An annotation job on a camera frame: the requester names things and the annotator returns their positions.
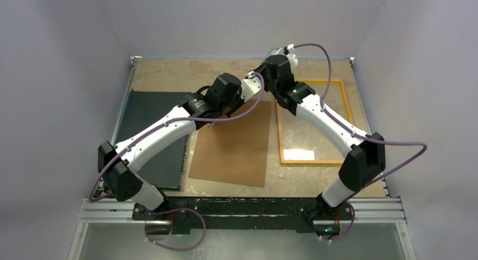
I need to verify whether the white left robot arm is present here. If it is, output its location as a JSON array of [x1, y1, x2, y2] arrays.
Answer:
[[96, 73, 262, 210]]

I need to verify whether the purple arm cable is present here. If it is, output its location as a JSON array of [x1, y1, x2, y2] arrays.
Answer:
[[88, 72, 266, 252], [293, 43, 428, 244]]

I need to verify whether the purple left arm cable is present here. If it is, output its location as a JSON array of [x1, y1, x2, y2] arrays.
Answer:
[[88, 72, 266, 252]]

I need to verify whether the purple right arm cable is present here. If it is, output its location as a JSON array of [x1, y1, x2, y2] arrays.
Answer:
[[293, 43, 428, 244]]

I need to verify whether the yellow wooden picture frame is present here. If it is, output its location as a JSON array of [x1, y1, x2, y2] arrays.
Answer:
[[275, 78, 356, 166]]

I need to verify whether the black flat box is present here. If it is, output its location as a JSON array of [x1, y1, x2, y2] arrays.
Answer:
[[114, 91, 188, 191]]

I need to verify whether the brown backing board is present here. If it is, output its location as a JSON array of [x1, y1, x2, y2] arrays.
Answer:
[[188, 100, 273, 188]]

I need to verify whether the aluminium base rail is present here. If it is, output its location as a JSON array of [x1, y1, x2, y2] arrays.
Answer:
[[79, 196, 406, 235]]

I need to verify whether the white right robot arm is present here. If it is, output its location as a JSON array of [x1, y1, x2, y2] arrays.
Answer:
[[262, 55, 386, 211]]

